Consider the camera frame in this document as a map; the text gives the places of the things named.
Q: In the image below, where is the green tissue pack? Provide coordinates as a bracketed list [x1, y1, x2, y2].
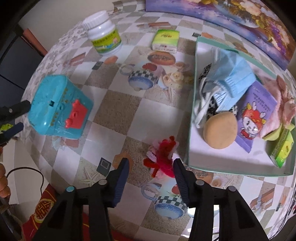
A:
[269, 128, 294, 168]
[152, 29, 180, 54]

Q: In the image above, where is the red pipe cleaner flower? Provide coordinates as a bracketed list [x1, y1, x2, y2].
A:
[143, 136, 179, 178]

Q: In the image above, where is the lime green cloth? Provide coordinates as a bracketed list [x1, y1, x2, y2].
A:
[263, 123, 295, 141]

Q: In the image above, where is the beige round powder puff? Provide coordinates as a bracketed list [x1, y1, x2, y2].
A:
[203, 111, 238, 150]

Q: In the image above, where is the pink fluffy towel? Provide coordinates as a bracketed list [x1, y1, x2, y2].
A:
[259, 77, 286, 138]

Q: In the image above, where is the leopard print scrunchie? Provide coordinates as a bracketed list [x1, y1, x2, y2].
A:
[198, 64, 238, 120]

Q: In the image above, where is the purple cartoon packet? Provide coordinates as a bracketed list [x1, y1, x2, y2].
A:
[235, 81, 272, 153]

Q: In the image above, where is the blue face mask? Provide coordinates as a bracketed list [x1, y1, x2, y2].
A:
[193, 49, 256, 128]

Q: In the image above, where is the pink floral fabric bundle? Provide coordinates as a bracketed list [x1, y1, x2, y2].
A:
[276, 75, 295, 126]

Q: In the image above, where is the person's left hand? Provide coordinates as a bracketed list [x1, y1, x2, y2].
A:
[0, 146, 11, 198]

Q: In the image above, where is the red cushion gold emblem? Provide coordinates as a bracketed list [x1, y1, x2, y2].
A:
[22, 184, 90, 240]

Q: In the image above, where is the teal plastic toy box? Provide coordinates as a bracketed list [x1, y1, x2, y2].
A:
[28, 75, 93, 140]

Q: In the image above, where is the white tray teal rim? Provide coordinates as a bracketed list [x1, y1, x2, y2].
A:
[185, 36, 295, 177]

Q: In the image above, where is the white pill bottle green label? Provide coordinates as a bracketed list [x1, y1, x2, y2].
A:
[82, 11, 122, 55]

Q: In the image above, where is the patterned tablecloth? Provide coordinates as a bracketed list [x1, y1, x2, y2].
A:
[20, 1, 295, 240]

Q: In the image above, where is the floral painting canvas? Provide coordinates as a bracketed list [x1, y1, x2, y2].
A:
[145, 0, 295, 70]

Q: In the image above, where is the black cable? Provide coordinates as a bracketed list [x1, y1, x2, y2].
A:
[5, 167, 45, 197]

